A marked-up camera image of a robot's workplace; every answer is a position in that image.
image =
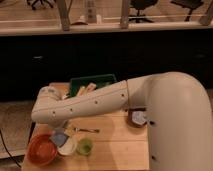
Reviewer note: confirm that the black office chair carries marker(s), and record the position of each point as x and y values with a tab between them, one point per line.
141	5

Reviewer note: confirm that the silver fork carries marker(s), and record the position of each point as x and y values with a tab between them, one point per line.
86	130

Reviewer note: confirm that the wooden post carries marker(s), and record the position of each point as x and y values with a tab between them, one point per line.
124	20
63	13

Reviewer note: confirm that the green cup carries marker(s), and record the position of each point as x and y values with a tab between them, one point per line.
85	146

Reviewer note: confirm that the yellow corn toy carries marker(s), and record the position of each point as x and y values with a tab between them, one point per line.
81	91

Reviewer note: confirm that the dark brown bowl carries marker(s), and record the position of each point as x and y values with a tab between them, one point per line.
136	118

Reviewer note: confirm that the blue sponge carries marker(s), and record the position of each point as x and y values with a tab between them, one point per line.
59	138

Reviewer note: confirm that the wooden post left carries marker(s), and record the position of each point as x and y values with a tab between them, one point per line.
63	13

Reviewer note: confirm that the white bowl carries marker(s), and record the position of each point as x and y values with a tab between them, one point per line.
69	147

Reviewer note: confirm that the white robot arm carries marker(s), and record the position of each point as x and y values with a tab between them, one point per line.
177	107

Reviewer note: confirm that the tan bread toy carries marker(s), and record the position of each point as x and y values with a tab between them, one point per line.
90	87

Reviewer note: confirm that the wooden post middle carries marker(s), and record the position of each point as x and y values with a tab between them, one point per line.
124	20

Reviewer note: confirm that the green tray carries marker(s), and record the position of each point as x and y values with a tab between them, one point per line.
99	80

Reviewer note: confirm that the red bowl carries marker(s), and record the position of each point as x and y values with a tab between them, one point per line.
41	150

